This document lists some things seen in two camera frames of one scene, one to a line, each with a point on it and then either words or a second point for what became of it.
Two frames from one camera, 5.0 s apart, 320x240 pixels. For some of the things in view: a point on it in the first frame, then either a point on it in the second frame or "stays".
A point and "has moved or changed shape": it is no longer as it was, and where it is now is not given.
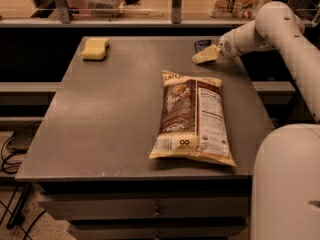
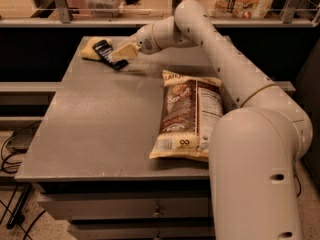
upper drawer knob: [158, 213] stays
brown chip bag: [193, 122] stays
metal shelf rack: [149, 5] stays
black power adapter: [21, 139] stays
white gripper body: [227, 48] → [145, 41]
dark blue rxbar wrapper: [199, 45] has moved or changed shape
